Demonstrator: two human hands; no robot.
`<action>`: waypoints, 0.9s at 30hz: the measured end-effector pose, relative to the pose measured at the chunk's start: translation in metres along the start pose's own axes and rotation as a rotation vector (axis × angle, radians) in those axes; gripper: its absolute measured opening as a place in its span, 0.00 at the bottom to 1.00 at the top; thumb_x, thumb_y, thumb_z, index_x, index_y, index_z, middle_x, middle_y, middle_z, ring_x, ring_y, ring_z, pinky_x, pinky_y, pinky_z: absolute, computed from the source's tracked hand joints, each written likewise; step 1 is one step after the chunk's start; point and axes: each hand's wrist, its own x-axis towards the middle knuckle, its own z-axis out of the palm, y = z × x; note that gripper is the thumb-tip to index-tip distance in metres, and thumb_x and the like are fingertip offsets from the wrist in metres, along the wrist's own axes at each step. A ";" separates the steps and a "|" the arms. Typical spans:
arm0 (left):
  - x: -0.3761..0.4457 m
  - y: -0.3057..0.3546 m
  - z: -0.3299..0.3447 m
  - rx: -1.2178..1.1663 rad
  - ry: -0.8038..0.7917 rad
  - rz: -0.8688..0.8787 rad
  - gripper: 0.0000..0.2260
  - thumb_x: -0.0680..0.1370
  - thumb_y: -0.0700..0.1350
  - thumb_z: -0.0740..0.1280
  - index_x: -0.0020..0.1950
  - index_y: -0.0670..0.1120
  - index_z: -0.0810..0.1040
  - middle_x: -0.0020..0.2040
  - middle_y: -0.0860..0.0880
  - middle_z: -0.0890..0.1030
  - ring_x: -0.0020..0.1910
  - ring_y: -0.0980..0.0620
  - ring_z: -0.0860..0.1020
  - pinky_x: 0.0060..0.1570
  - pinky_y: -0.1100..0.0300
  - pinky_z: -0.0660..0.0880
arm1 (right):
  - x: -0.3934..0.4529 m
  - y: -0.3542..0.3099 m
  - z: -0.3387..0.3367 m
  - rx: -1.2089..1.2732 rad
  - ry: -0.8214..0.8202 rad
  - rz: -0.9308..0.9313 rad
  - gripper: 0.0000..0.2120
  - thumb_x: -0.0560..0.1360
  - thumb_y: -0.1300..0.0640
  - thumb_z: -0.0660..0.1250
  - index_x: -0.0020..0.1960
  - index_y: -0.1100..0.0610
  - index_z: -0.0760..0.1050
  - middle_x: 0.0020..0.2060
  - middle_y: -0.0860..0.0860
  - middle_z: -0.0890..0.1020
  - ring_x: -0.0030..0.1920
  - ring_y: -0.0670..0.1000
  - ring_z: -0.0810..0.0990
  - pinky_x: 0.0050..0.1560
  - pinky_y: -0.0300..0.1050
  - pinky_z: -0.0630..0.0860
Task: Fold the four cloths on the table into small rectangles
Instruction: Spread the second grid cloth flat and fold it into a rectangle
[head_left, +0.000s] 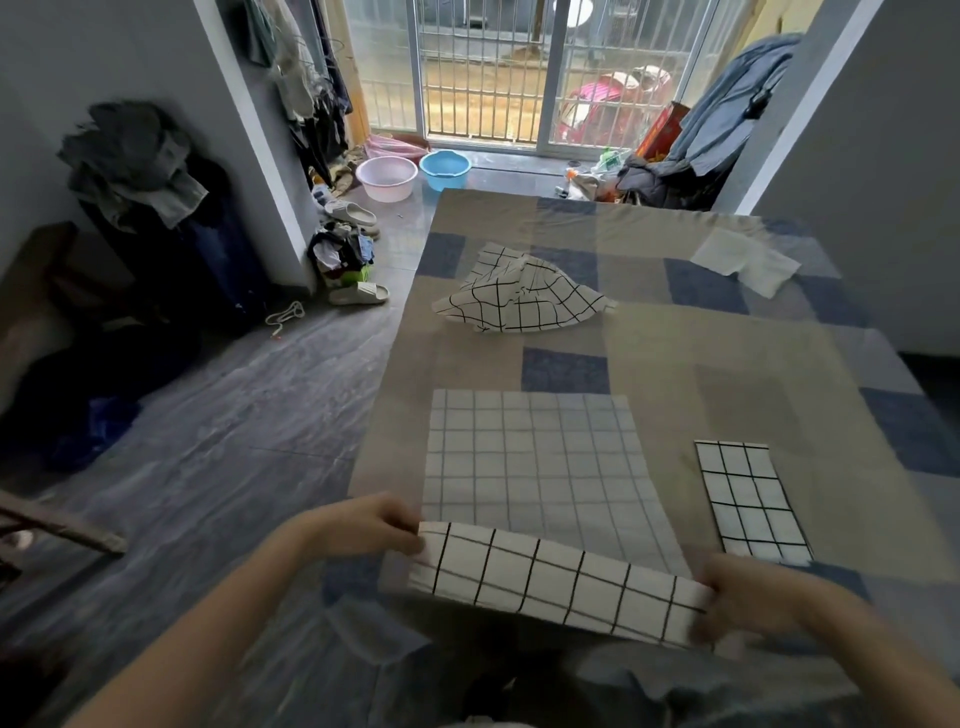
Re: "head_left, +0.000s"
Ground blue denim shirt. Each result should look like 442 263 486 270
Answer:
660 32 805 178

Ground large white grid cloth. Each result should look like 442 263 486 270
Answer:
405 387 715 651

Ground pink plastic basin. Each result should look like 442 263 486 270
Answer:
354 155 420 204

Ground person's right forearm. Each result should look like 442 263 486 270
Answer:
806 581 960 702

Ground metal window grille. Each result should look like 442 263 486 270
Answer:
341 0 740 159

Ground blue beige patchwork bed sheet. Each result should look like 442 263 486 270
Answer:
322 187 960 728

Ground plain white cloth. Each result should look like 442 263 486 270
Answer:
688 226 803 300

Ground dark clothes pile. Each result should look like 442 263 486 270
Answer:
613 153 740 213

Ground folded white grid cloth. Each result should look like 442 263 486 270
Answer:
693 439 816 569

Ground beige slipper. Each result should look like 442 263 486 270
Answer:
324 199 381 235
328 281 390 307

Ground person's left hand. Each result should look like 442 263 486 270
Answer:
302 492 426 561

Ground grey clothes heap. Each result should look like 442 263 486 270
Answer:
57 99 210 232

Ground hanging clothes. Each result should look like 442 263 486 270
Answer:
241 0 355 189

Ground red bag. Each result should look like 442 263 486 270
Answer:
636 101 691 162

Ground blue plastic basin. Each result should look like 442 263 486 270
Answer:
418 149 473 193

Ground white cord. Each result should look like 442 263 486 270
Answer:
264 300 308 340

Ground person's right hand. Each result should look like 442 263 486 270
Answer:
690 553 828 648

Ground person's left forearm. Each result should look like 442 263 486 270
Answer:
66 511 325 728

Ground crumpled white grid cloth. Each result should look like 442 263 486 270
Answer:
430 241 618 336

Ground pile of clothes on floor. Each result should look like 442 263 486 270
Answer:
307 222 376 288

